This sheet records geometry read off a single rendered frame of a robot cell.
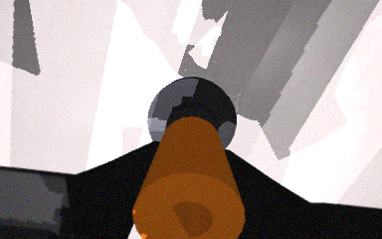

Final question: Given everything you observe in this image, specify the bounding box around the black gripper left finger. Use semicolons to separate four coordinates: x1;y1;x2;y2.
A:
0;141;160;239

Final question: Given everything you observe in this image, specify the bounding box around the orange cylindrical knob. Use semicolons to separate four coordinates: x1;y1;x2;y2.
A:
132;117;246;239

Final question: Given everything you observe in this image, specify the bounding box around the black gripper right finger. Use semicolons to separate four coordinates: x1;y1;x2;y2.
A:
224;149;382;239

